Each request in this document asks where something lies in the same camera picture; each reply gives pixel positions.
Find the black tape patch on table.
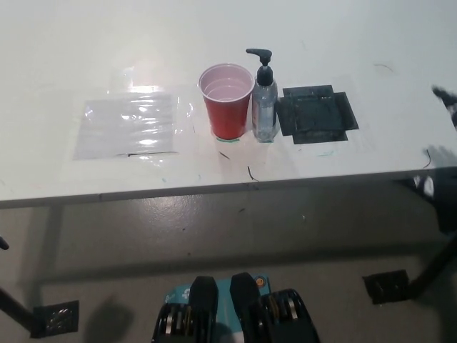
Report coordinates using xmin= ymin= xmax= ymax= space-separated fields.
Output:
xmin=276 ymin=84 xmax=359 ymax=145

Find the black floor tape patch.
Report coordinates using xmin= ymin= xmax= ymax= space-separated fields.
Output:
xmin=30 ymin=299 xmax=80 ymax=339
xmin=363 ymin=269 xmax=411 ymax=306

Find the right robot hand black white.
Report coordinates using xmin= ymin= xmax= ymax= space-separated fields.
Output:
xmin=413 ymin=84 xmax=457 ymax=230

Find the red plastic cup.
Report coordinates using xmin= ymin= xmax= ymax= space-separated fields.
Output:
xmin=198 ymin=63 xmax=256 ymax=141

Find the clear soap pump bottle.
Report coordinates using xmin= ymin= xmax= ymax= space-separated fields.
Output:
xmin=245 ymin=48 xmax=278 ymax=144

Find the clear plastic sheet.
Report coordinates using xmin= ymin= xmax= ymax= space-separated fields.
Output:
xmin=72 ymin=92 xmax=196 ymax=166

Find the robot torso black teal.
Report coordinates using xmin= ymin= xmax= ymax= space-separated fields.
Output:
xmin=151 ymin=272 xmax=321 ymax=343

